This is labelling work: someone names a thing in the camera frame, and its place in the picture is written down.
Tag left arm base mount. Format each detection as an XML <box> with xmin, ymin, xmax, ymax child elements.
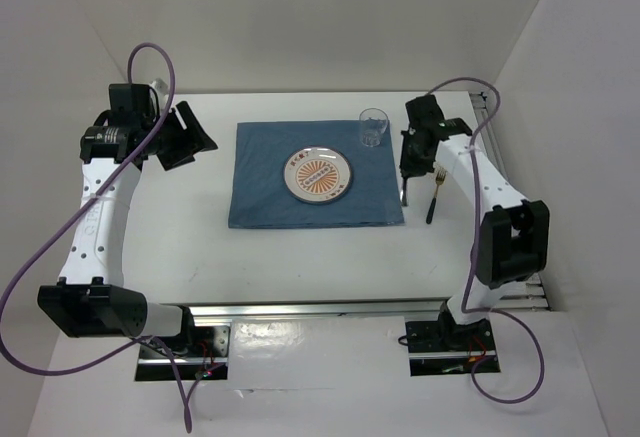
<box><xmin>134</xmin><ymin>307</ymin><xmax>231</xmax><ymax>382</ymax></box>

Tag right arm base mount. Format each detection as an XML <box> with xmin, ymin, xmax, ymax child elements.
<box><xmin>397</xmin><ymin>314</ymin><xmax>500</xmax><ymax>377</ymax></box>

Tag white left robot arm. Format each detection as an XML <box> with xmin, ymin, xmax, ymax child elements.
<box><xmin>37</xmin><ymin>79</ymin><xmax>217</xmax><ymax>356</ymax></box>

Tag aluminium front rail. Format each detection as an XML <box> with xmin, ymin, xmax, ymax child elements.
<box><xmin>78</xmin><ymin>281</ymin><xmax>549</xmax><ymax>321</ymax></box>

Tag aluminium rail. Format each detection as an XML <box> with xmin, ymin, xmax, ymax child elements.
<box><xmin>461</xmin><ymin>99</ymin><xmax>550</xmax><ymax>312</ymax></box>
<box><xmin>78</xmin><ymin>281</ymin><xmax>549</xmax><ymax>321</ymax></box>

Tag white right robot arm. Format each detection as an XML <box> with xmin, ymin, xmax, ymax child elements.
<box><xmin>400</xmin><ymin>95</ymin><xmax>550</xmax><ymax>349</ymax></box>

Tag clear plastic cup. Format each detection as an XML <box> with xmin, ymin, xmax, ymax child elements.
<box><xmin>359</xmin><ymin>108</ymin><xmax>389</xmax><ymax>147</ymax></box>

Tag aluminium right side rail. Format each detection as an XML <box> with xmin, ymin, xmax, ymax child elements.
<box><xmin>461</xmin><ymin>99</ymin><xmax>550</xmax><ymax>312</ymax></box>

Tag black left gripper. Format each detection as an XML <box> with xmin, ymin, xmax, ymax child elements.
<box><xmin>140</xmin><ymin>100</ymin><xmax>217</xmax><ymax>171</ymax></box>

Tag orange patterned plate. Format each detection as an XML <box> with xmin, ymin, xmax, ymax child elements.
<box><xmin>283</xmin><ymin>146</ymin><xmax>354</xmax><ymax>205</ymax></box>

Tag blue cloth placemat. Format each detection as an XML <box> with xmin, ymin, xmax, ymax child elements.
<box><xmin>228</xmin><ymin>120</ymin><xmax>404</xmax><ymax>229</ymax></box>

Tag gold fork dark handle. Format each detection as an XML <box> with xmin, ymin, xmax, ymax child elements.
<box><xmin>425</xmin><ymin>167</ymin><xmax>447</xmax><ymax>225</ymax></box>

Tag dark handled knife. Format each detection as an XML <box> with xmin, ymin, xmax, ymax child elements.
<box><xmin>400</xmin><ymin>177</ymin><xmax>409</xmax><ymax>207</ymax></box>

